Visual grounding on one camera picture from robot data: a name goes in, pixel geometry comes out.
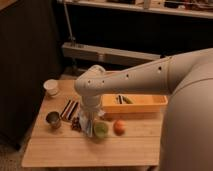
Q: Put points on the green apple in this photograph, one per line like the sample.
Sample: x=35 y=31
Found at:
x=100 y=129

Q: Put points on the wooden table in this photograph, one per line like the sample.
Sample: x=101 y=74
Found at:
x=138 y=146

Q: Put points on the striped snack packet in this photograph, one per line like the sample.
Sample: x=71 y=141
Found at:
x=69 y=110

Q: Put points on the orange fruit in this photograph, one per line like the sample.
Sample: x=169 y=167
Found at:
x=119 y=127

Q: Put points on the yellow plastic bin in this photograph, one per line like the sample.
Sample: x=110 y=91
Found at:
x=136 y=103

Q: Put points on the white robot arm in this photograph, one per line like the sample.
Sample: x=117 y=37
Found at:
x=187 y=79

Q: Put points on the grey metal shelf rail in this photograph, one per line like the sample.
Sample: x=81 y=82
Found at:
x=108 y=55

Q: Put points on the utensils in yellow bin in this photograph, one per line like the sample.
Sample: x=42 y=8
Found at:
x=123 y=99

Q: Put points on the white paper cup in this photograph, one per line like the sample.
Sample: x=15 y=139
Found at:
x=51 y=86

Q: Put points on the small metal cup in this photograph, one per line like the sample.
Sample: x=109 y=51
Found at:
x=53 y=119

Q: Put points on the dark brown snack bag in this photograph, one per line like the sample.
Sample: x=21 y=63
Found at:
x=75 y=125

